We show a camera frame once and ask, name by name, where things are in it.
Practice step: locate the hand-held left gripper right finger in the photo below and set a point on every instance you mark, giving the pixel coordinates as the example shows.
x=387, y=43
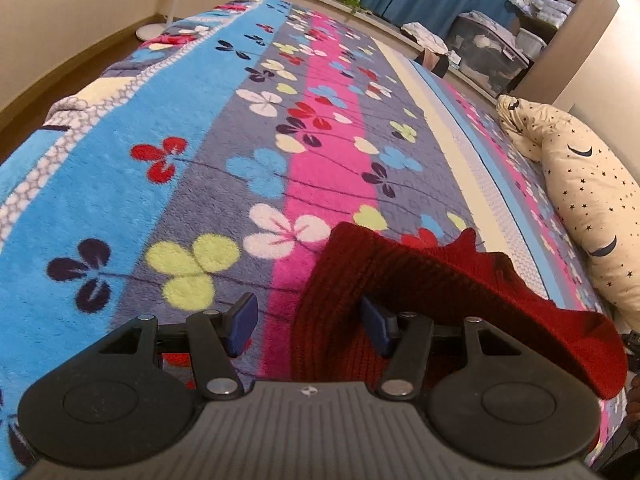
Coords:
x=376, y=327

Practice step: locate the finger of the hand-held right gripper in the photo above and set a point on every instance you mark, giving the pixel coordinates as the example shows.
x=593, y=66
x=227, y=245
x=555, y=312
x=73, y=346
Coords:
x=632, y=342

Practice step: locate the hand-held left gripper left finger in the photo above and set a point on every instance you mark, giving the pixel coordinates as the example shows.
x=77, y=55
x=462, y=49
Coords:
x=241, y=324

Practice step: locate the red knitted sweater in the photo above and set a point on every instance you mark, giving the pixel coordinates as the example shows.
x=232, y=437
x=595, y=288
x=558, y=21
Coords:
x=450, y=300

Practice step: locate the chair with dark clothes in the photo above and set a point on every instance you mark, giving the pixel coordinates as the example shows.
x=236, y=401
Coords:
x=436, y=64

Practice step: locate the pile of light clothes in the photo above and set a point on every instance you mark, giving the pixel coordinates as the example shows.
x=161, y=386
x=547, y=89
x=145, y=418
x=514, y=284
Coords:
x=425, y=36

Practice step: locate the floral striped blanket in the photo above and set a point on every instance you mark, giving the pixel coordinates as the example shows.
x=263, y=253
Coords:
x=210, y=160

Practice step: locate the cream star-print pillow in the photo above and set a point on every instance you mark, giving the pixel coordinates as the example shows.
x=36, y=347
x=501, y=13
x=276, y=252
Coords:
x=585, y=180

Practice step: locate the large clear storage box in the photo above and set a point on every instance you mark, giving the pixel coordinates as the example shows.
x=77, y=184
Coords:
x=487, y=57

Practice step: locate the small white storage bin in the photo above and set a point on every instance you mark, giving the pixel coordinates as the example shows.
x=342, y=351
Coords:
x=531, y=42

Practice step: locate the white standing fan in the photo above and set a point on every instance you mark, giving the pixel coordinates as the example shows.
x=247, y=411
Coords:
x=165, y=15

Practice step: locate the wooden shelf unit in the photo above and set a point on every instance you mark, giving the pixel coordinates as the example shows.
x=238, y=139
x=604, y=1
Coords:
x=565, y=15

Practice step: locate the stack of white boxes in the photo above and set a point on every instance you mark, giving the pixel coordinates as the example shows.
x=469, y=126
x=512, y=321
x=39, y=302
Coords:
x=542, y=5

